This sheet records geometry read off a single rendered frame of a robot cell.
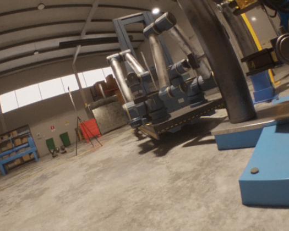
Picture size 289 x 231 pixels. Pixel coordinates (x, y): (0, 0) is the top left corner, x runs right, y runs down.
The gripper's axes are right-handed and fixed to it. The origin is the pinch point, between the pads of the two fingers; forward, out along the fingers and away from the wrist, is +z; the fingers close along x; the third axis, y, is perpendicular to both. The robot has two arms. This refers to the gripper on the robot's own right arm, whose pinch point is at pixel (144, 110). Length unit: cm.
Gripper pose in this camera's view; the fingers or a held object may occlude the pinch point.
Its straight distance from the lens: 157.9
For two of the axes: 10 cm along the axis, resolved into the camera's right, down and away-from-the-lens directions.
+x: -9.2, 3.6, -1.3
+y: -1.4, 0.1, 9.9
